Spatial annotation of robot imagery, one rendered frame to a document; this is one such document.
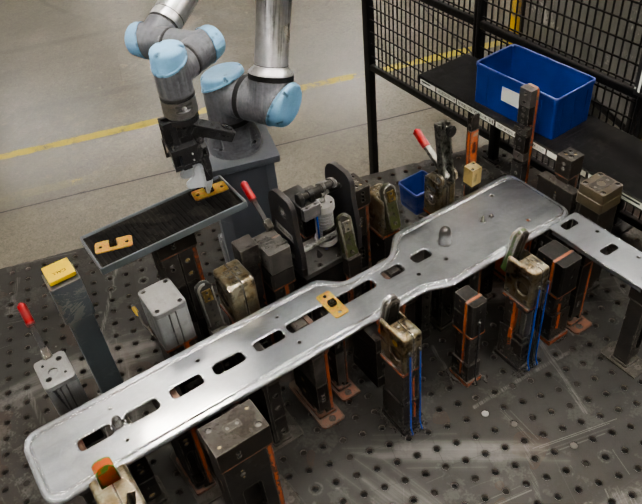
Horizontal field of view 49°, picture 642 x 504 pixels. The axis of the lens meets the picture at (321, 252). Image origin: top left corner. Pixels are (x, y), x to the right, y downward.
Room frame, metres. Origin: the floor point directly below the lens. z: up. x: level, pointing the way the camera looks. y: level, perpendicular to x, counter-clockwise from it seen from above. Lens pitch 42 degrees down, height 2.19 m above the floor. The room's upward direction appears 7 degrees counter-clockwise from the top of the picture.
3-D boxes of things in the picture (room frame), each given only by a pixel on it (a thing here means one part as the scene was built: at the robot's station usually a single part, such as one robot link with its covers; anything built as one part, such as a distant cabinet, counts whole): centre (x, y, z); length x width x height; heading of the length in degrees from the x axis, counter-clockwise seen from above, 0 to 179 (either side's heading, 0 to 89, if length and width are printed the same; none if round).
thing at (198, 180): (1.33, 0.26, 1.25); 0.06 x 0.03 x 0.09; 114
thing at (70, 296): (1.18, 0.58, 0.92); 0.08 x 0.08 x 0.44; 30
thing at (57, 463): (1.11, 0.00, 1.00); 1.38 x 0.22 x 0.02; 120
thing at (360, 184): (1.43, -0.10, 0.91); 0.07 x 0.05 x 0.42; 30
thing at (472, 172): (1.51, -0.42, 0.88); 0.04 x 0.04 x 0.36; 30
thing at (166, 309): (1.11, 0.36, 0.90); 0.13 x 0.10 x 0.41; 30
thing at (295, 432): (1.03, 0.17, 0.84); 0.13 x 0.11 x 0.29; 30
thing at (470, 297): (1.12, -0.33, 0.84); 0.11 x 0.08 x 0.29; 30
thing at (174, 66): (1.35, 0.26, 1.51); 0.09 x 0.08 x 0.11; 148
